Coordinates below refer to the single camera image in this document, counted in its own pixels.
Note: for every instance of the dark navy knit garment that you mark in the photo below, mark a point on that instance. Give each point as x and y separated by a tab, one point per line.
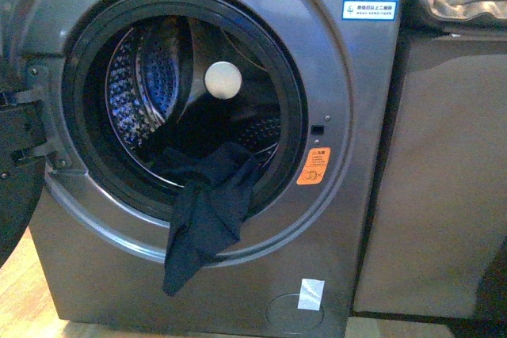
208	213

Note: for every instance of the grey front-load washing machine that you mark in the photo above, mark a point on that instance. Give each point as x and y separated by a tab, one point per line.
122	81

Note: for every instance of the black washing machine door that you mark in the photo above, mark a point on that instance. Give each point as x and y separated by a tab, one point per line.
22	170

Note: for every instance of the orange warning sticker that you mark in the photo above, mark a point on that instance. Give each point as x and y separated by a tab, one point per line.
315	166

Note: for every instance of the round silver drum hub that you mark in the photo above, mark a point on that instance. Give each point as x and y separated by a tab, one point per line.
223	80

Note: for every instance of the white paper sticker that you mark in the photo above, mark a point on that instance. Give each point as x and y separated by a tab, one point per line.
310	294

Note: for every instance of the beige leather sofa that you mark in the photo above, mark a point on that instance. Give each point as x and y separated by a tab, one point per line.
436	240

